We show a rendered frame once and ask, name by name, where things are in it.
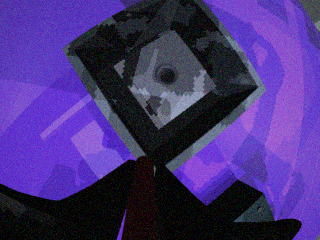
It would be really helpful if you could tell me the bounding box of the dark red peg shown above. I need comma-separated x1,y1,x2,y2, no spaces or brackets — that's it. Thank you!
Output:
121,156,157,240

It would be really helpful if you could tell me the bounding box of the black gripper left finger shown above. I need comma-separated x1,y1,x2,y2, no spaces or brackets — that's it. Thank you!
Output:
0,160,136,240

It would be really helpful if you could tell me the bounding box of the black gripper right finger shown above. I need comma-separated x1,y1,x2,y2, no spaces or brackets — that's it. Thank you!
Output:
153,164,301,240

